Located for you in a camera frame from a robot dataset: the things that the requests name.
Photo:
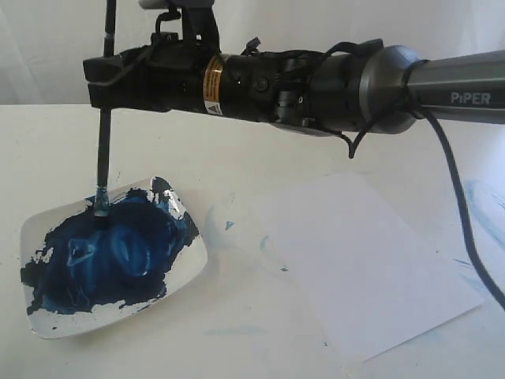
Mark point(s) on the white paper sheet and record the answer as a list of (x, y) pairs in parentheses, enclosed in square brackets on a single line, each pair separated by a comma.
[(372, 282)]

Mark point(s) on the black paintbrush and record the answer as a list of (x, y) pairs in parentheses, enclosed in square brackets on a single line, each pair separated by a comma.
[(101, 205)]

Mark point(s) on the white plate with blue paint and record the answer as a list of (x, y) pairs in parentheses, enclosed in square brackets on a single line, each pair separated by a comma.
[(79, 275)]

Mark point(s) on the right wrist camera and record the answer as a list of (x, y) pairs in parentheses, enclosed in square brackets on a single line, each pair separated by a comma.
[(197, 18)]

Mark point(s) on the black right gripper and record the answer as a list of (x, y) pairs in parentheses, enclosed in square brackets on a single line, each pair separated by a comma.
[(195, 76)]

